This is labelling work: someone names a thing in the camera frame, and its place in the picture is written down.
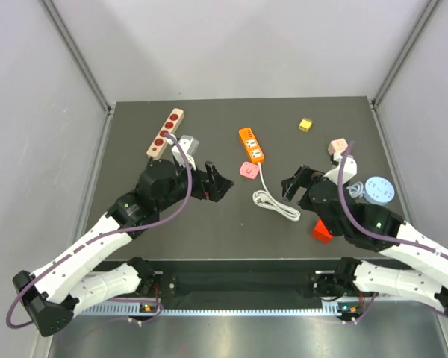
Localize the beige red power strip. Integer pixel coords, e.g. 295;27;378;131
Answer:
146;108;184;160

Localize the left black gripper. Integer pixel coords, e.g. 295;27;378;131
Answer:
156;157;233;212

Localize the pink cube adapter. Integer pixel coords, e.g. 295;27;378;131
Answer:
328;138;348;155

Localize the blue round power socket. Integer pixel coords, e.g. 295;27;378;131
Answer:
364;176;395;206

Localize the orange power strip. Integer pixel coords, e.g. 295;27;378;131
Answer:
238;127;265;164

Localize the grey slotted cable duct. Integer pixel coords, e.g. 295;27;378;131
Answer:
80;301;360;318

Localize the red plug adapter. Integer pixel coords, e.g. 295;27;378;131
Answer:
311;219;333;244

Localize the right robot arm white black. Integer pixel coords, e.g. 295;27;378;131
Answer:
281;166;448;318

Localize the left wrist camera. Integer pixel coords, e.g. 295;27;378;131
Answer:
171;135;199;170

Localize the yellow cube charger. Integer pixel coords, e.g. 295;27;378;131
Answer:
299;118;313;132

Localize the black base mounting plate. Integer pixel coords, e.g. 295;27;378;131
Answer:
111;270;374;301

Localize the pink square adapter plug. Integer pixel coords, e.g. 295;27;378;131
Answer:
239;161;260;180

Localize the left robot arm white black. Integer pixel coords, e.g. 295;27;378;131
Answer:
12;160;234;337

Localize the blue socket grey cord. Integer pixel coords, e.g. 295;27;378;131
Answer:
346;181;367;198

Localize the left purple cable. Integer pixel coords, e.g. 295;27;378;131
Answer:
6;132;193;330

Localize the white cord with plug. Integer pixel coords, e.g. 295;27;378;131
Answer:
252;162;302;222

